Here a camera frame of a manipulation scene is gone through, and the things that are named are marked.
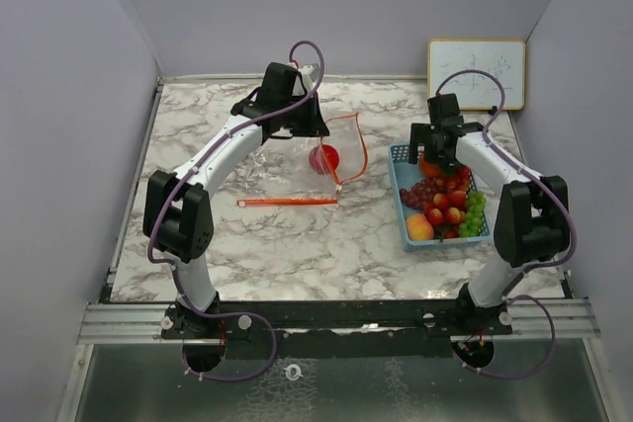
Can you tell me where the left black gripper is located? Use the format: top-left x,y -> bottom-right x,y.
280,91 -> 329,137

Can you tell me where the orange fruit with leaves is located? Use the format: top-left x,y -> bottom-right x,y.
418,154 -> 459,179

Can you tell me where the clear bag orange zipper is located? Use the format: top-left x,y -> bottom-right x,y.
246,112 -> 369,199

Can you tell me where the red apple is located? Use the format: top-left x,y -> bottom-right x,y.
308,144 -> 340,175

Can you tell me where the yellow pink peach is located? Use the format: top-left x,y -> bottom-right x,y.
405,213 -> 435,241

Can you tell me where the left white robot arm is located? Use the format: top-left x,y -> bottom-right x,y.
142,60 -> 329,338

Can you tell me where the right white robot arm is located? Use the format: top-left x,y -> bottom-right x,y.
408,93 -> 577,334

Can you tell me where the blue plastic basket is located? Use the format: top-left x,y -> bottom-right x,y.
388,143 -> 492,252

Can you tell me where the purple grape bunch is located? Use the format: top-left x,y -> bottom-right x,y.
399,177 -> 446,211

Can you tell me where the small framed whiteboard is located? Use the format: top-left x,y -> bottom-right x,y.
427,39 -> 526,111

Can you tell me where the green grape bunch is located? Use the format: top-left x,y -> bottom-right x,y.
458,191 -> 487,238

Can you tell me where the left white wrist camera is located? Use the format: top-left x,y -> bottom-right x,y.
293,63 -> 320,97

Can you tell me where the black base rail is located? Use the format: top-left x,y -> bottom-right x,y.
161,299 -> 511,360

